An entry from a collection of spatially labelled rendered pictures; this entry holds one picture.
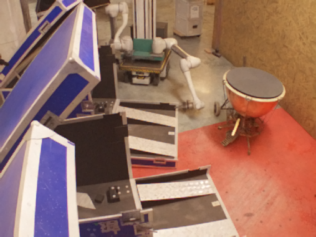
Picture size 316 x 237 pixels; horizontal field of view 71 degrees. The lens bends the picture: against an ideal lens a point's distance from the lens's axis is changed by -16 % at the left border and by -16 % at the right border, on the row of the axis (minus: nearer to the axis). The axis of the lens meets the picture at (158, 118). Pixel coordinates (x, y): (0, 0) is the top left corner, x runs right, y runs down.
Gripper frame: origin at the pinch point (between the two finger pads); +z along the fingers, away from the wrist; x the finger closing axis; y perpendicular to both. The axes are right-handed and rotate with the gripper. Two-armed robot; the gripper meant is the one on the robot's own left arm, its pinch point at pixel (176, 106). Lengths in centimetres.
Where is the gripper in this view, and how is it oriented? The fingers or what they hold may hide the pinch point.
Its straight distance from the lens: 348.7
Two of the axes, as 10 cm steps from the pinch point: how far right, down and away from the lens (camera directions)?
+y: 1.5, 7.9, 6.0
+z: -9.9, 0.8, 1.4
